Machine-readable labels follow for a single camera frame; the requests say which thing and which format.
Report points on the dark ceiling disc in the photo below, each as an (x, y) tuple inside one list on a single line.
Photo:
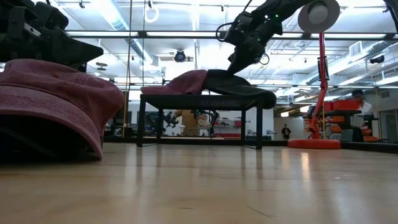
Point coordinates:
[(101, 64)]

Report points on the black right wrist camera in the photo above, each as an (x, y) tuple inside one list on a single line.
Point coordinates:
[(234, 28)]

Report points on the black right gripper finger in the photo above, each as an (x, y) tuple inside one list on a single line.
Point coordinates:
[(239, 63)]

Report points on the red plastic bin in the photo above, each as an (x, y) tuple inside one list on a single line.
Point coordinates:
[(345, 105)]

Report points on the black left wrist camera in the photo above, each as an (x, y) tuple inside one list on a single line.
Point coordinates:
[(53, 15)]

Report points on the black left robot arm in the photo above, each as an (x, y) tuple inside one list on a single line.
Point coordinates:
[(15, 3)]

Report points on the black storage shelf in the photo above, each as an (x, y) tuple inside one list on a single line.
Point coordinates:
[(345, 112)]

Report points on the dark grey baseball cap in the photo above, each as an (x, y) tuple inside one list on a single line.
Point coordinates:
[(236, 88)]

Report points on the person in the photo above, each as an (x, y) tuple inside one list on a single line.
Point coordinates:
[(357, 93), (285, 132)]

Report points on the black round spotlight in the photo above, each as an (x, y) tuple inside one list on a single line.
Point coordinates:
[(179, 56)]

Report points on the red desk lamp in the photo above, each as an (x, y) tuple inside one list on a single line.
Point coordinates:
[(314, 143)]

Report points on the black mesh rack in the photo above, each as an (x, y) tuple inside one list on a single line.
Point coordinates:
[(174, 102)]

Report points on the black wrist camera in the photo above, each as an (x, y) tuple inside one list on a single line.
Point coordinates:
[(234, 28), (53, 15)]

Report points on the maroon baseball cap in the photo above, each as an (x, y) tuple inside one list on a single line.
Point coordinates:
[(186, 84), (62, 93)]

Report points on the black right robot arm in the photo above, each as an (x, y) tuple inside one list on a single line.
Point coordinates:
[(286, 7)]

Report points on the black security camera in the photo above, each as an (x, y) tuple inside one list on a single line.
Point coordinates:
[(377, 59)]

